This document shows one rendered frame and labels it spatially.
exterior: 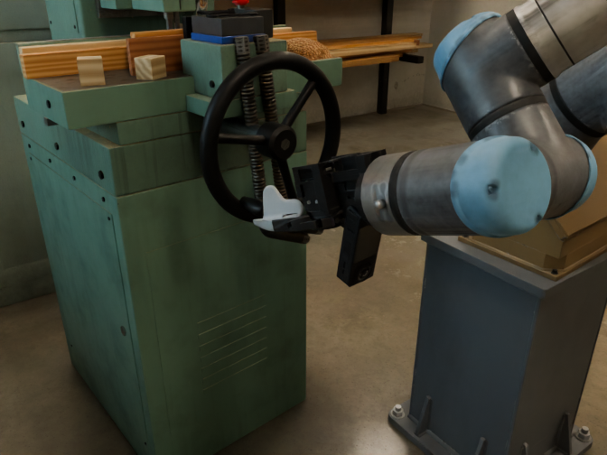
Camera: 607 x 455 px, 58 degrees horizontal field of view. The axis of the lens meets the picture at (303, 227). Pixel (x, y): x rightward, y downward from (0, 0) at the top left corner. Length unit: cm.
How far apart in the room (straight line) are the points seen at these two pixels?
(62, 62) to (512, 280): 91
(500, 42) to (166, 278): 75
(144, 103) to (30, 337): 118
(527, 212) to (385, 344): 131
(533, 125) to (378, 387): 114
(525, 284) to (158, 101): 74
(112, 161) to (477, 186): 66
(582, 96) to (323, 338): 109
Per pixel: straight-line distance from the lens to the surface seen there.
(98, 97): 97
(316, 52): 122
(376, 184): 58
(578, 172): 64
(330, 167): 66
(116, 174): 100
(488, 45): 65
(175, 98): 102
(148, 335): 116
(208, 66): 99
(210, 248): 114
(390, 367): 171
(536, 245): 112
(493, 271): 114
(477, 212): 51
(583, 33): 65
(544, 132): 63
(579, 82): 107
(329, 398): 159
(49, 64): 110
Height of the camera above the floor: 107
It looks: 25 degrees down
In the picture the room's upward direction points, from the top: straight up
